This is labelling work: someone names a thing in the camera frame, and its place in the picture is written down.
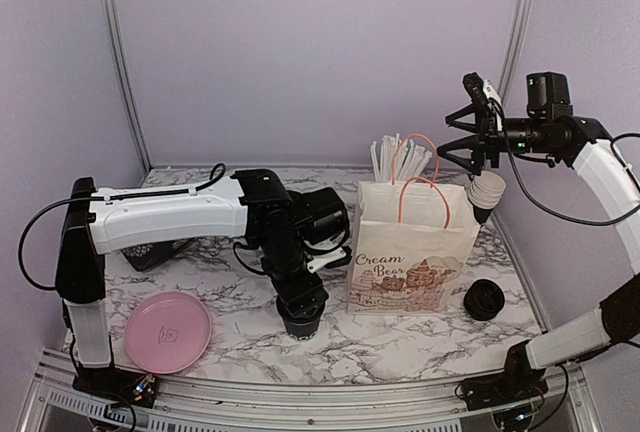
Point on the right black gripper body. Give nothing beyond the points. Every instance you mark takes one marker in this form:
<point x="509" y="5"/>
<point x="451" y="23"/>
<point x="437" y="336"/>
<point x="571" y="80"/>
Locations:
<point x="489" y="140"/>

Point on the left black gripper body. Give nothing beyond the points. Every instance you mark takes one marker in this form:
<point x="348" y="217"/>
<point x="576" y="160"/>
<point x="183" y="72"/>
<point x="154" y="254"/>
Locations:
<point x="297" y="297"/>

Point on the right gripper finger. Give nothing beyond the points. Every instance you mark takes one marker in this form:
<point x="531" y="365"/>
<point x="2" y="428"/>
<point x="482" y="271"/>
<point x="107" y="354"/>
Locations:
<point x="465" y="152"/>
<point x="468" y="119"/>

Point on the single black paper coffee cup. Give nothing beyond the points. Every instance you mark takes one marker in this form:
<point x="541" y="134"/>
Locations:
<point x="301" y="330"/>

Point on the stack of paper coffee cups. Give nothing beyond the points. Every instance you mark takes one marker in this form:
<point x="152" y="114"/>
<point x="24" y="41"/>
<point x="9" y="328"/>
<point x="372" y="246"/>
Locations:
<point x="484" y="194"/>

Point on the white paper takeout bag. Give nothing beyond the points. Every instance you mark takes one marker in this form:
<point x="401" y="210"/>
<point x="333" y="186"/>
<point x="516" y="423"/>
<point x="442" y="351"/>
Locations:
<point x="411" y="241"/>

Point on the stack of black cup lids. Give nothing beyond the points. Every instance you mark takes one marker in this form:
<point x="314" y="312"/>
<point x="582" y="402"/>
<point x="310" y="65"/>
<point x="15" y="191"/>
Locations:
<point x="483" y="300"/>

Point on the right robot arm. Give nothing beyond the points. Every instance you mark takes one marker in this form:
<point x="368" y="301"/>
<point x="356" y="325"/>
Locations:
<point x="551" y="132"/>

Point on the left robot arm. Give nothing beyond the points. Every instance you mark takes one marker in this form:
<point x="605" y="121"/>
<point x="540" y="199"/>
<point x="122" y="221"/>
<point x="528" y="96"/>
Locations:
<point x="297" y="233"/>

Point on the bundle of white paper straws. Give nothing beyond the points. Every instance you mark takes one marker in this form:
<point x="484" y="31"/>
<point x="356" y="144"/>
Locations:
<point x="394" y="158"/>

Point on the pink round plate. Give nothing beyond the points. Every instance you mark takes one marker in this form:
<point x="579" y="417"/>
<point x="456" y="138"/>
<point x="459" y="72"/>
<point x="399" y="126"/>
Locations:
<point x="167" y="333"/>

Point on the black floral patterned tray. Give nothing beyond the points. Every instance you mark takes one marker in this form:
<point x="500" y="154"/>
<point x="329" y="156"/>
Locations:
<point x="145" y="257"/>

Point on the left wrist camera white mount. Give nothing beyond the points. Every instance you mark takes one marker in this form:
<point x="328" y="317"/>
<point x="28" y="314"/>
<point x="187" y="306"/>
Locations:
<point x="338" y="258"/>

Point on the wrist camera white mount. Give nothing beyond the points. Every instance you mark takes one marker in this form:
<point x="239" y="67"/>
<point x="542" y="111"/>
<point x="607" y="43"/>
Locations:
<point x="482" y="93"/>
<point x="338" y="258"/>

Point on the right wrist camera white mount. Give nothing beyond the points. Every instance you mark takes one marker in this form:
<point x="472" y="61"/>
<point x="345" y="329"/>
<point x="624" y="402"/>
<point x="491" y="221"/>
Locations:
<point x="482" y="93"/>

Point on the right aluminium frame post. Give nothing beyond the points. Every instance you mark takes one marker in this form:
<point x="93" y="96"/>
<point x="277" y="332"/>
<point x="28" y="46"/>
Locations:
<point x="515" y="46"/>

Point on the aluminium frame post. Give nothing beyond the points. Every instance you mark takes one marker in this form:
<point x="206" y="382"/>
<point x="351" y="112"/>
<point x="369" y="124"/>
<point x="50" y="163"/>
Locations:
<point x="124" y="83"/>
<point x="515" y="46"/>

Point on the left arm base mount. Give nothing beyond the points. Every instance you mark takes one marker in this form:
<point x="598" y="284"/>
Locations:
<point x="130" y="387"/>

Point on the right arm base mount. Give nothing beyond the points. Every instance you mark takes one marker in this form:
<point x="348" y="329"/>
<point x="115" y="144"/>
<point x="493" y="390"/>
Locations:
<point x="500" y="392"/>

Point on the front aluminium frame rail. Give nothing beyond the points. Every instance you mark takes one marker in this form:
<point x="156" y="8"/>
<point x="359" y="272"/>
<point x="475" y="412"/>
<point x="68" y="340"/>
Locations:
<point x="190" y="404"/>

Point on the left aluminium frame post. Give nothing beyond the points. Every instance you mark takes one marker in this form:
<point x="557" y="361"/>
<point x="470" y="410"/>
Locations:
<point x="124" y="83"/>

